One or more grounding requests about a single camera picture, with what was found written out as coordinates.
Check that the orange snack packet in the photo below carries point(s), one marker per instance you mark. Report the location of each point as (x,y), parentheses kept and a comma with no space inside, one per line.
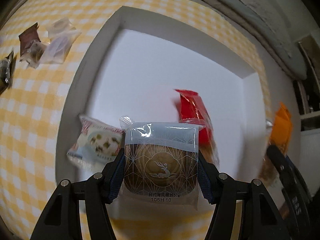
(280,136)

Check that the black silver snack packet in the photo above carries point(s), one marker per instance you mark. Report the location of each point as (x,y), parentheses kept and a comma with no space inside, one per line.
(6,71)

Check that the white cookie snack packet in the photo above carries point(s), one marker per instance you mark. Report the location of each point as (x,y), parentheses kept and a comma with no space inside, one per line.
(97,144)

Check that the white cluttered shelf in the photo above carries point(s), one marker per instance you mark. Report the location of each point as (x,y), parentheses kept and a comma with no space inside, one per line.
(307,90)

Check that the blue-top mooncake packet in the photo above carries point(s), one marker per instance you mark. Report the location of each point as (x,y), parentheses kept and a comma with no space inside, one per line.
(161,162)

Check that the yellow checkered cloth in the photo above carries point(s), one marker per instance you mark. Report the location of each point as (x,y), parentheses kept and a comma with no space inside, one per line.
(31,109)

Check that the red snack packet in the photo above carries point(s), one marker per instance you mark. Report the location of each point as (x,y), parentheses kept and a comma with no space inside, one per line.
(193,111)

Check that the white tray box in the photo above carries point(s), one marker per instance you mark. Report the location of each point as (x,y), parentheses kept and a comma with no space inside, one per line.
(135,66)

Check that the clear packet purple pastry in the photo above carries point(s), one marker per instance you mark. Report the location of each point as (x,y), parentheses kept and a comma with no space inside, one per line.
(58,49)

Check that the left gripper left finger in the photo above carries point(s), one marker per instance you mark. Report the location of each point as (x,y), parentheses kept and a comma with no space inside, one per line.
(60,219)

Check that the clear packet brown pastry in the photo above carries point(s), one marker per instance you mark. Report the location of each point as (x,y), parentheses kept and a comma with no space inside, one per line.
(33,53)

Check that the clear packet beige ring pastry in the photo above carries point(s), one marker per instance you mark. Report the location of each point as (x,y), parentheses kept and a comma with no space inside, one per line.
(59,27)

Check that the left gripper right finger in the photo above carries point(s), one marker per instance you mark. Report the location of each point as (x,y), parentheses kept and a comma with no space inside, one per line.
(260,218)

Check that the brown chocolate snack packet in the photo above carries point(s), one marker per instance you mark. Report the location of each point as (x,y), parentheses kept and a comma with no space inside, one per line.
(28,37)

